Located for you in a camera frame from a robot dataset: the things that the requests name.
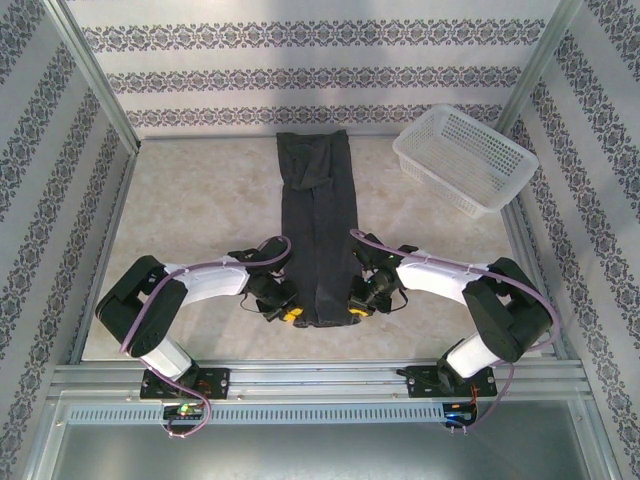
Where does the dark grey t-shirt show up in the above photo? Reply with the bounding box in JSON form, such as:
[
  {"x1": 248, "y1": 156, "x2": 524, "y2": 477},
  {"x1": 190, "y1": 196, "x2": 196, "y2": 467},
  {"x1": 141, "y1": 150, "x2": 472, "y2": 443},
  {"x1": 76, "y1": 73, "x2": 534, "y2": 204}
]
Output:
[{"x1": 276, "y1": 128, "x2": 362, "y2": 329}]

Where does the white plastic mesh basket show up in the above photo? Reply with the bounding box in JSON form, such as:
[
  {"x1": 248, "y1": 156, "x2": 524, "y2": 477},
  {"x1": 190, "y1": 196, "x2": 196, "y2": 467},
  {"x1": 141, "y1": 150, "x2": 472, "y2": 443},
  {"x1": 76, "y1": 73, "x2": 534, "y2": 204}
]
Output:
[{"x1": 392, "y1": 103, "x2": 541, "y2": 220}]

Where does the grey sheet metal panel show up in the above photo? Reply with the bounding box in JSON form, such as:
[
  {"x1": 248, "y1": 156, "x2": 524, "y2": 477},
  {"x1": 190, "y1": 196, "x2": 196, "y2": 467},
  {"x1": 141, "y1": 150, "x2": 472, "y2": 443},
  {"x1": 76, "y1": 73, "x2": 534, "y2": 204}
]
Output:
[{"x1": 22, "y1": 390, "x2": 619, "y2": 480}]

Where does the small controller board with LED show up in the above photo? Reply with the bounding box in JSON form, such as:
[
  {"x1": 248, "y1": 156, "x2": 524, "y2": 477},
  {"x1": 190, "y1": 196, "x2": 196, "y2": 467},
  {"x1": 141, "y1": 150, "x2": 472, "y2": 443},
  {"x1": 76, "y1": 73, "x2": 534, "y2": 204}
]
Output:
[
  {"x1": 443, "y1": 401, "x2": 479, "y2": 430},
  {"x1": 163, "y1": 403, "x2": 207, "y2": 421}
]

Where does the purple camera cable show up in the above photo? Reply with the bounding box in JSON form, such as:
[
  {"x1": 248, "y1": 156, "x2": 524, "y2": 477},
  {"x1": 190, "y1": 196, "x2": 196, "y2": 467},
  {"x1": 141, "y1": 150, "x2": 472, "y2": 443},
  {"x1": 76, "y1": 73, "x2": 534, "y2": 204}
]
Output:
[
  {"x1": 348, "y1": 228, "x2": 559, "y2": 432},
  {"x1": 122, "y1": 235, "x2": 293, "y2": 440}
]

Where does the aluminium profile rail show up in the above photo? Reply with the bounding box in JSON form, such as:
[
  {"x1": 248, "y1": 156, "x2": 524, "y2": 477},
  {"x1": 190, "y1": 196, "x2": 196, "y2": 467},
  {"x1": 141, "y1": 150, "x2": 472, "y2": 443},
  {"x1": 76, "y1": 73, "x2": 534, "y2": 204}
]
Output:
[{"x1": 48, "y1": 360, "x2": 587, "y2": 400}]

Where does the slotted grey cable duct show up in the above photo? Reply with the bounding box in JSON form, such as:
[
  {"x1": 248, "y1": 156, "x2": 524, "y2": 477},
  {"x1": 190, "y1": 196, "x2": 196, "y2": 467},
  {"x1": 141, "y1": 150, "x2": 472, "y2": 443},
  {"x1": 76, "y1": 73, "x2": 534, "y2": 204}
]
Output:
[{"x1": 64, "y1": 403, "x2": 481, "y2": 424}]

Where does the aluminium side rail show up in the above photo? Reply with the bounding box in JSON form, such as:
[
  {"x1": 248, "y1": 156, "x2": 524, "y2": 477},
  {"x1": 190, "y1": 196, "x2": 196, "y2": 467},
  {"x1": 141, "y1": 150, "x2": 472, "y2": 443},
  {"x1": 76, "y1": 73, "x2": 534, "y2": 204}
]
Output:
[
  {"x1": 498, "y1": 199, "x2": 571, "y2": 361},
  {"x1": 67, "y1": 144, "x2": 141, "y2": 365}
]

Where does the aluminium frame post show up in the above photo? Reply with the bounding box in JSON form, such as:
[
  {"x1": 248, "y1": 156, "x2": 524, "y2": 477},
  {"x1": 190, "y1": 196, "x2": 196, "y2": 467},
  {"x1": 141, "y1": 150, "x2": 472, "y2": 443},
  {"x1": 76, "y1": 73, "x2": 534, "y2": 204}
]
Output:
[
  {"x1": 43, "y1": 0, "x2": 142, "y2": 152},
  {"x1": 492, "y1": 0, "x2": 585, "y2": 147}
]

